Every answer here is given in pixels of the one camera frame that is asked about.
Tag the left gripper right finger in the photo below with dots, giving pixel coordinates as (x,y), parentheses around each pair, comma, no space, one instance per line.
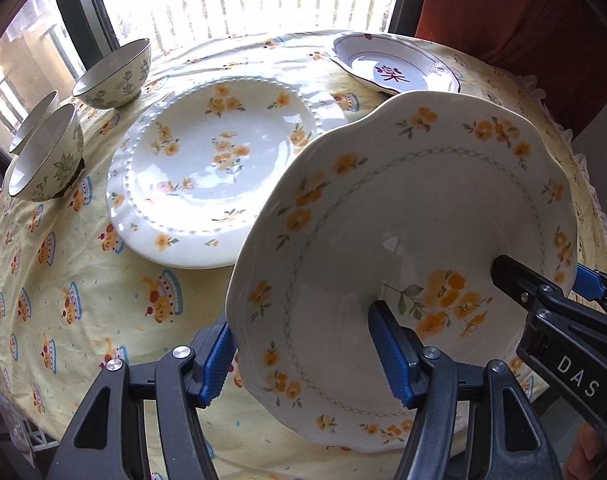
(505,439)

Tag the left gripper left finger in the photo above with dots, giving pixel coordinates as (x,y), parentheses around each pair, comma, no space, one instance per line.
(106,438)

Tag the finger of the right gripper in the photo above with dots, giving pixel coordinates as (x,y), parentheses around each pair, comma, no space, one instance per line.
(591,285)
(533,292)

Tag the scalloped yellow flower plate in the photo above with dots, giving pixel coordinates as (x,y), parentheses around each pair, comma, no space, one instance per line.
(410,205)

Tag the beaded rim floral plate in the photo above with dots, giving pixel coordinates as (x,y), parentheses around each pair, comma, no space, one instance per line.
(192,173)

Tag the red character white plate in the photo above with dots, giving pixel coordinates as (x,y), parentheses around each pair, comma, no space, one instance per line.
(391,65)

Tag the floral ceramic bowl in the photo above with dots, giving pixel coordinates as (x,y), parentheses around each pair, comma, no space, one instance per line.
(50,158)

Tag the person's hand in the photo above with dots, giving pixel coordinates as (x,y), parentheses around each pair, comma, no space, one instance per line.
(583,459)

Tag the yellow cake print tablecloth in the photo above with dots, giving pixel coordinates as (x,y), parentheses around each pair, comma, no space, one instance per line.
(72,298)

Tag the red curtain right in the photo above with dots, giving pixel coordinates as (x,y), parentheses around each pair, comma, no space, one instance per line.
(562,43)

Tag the black window frame post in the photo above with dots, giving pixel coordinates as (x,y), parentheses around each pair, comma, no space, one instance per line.
(89,28)

